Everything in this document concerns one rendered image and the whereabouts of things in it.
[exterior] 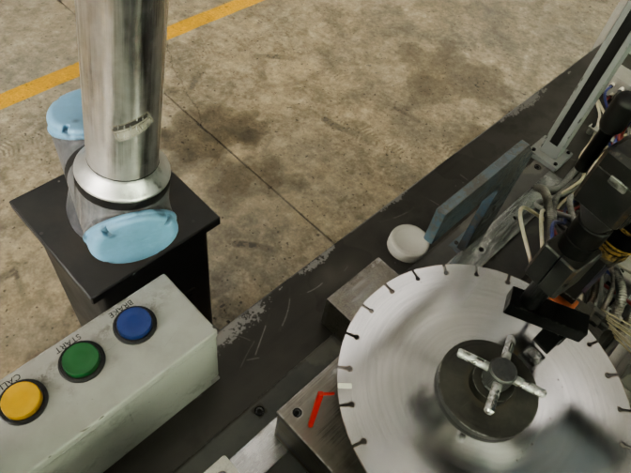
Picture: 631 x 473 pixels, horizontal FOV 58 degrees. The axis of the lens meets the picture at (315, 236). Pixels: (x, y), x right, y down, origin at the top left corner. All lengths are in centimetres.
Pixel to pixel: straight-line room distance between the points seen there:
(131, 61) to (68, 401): 37
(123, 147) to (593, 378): 59
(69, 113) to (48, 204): 25
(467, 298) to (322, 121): 165
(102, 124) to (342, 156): 159
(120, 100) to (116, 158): 8
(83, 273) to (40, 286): 93
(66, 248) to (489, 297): 65
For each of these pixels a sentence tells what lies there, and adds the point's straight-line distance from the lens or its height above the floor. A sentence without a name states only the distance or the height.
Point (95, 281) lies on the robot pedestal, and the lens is 94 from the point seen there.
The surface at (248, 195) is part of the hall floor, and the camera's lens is 200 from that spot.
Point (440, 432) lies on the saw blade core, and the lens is 64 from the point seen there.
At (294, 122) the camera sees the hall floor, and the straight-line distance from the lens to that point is 227.
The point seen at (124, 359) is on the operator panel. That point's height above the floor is 90.
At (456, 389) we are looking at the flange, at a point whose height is 96.
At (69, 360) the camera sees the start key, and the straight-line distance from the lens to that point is 70.
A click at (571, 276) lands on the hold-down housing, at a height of 112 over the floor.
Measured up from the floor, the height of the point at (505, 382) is 100.
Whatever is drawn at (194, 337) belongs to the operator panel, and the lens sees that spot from 70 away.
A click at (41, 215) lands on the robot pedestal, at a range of 104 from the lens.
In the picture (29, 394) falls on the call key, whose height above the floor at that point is 91.
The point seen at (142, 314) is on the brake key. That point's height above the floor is 91.
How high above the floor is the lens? 153
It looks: 53 degrees down
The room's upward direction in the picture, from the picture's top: 11 degrees clockwise
